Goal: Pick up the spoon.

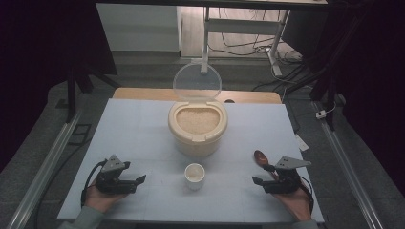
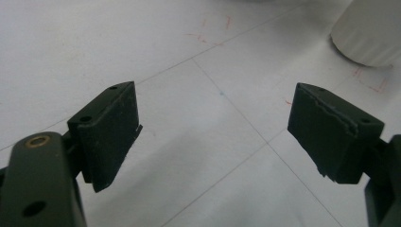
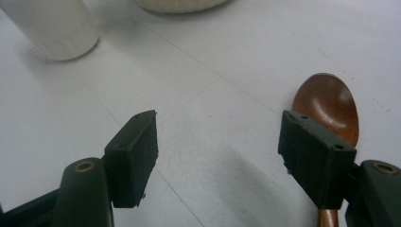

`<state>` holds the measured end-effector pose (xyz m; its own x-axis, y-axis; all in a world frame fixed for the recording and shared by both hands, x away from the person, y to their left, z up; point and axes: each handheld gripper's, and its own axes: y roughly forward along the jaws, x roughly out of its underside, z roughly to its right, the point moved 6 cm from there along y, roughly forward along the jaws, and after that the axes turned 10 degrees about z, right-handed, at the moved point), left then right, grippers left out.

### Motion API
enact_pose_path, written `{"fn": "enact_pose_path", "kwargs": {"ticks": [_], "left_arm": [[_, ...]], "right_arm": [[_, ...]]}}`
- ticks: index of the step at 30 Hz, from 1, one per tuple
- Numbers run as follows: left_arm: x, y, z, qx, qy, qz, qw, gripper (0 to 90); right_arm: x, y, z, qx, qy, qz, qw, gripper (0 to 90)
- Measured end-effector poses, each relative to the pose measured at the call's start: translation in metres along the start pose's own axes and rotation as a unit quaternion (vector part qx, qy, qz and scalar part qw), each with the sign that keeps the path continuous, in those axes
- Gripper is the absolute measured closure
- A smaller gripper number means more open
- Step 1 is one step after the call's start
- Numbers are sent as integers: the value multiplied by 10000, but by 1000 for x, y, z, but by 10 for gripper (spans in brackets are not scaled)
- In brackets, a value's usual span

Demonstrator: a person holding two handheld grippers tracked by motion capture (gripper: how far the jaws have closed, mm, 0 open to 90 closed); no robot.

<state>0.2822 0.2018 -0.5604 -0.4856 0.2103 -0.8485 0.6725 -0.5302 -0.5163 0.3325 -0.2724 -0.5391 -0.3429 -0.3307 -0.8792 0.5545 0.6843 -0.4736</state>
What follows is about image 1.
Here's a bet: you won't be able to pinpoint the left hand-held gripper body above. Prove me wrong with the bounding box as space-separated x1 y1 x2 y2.
95 155 138 196

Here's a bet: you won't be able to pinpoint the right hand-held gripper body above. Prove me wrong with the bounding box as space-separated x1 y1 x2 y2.
263 155 312 195

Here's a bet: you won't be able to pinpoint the brown wooden spoon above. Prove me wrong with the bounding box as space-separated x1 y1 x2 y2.
253 149 279 181

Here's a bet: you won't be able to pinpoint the small white cup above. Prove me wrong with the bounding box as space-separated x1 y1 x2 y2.
183 162 206 192

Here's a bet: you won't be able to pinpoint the cream plastic rice container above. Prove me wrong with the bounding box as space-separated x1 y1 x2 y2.
167 99 229 157

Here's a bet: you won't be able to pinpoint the white rice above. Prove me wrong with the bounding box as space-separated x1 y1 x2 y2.
175 107 221 135

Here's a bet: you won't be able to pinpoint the person's left hand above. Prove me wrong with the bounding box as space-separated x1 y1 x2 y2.
84 185 129 214

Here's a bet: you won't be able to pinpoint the person's right hand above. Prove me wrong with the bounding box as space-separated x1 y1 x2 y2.
272 186 313 222

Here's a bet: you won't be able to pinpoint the white table mat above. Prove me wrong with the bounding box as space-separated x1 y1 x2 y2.
56 97 326 224

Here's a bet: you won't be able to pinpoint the white paper label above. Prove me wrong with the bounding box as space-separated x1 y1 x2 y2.
293 133 310 153

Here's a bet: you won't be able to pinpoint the wooden table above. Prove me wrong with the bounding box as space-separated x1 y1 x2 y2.
112 87 284 105

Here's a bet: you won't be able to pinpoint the black metal stand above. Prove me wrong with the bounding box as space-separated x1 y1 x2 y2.
54 61 122 124
285 56 340 132

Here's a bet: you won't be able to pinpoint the clear round container lid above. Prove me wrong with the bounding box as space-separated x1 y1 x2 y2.
172 60 224 102

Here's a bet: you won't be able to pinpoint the black curtain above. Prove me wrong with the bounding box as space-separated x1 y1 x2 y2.
281 0 405 197
0 0 118 175

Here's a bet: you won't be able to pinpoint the white cabinet panel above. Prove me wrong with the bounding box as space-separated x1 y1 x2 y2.
96 3 181 52

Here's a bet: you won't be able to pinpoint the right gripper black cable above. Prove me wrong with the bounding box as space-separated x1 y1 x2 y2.
298 176 315 215

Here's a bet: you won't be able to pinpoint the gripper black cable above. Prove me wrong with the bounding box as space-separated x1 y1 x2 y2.
298 176 315 215
80 159 108 208

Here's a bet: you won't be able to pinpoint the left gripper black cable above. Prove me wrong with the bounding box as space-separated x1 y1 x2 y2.
80 159 108 208

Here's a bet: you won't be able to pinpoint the aluminium rail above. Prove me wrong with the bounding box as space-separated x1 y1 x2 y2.
6 109 83 229
310 100 387 229

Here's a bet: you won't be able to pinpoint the black floor cables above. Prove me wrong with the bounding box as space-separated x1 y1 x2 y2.
208 8 305 94

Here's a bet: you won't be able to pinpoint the white desk frame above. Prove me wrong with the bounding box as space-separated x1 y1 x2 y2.
200 7 291 78

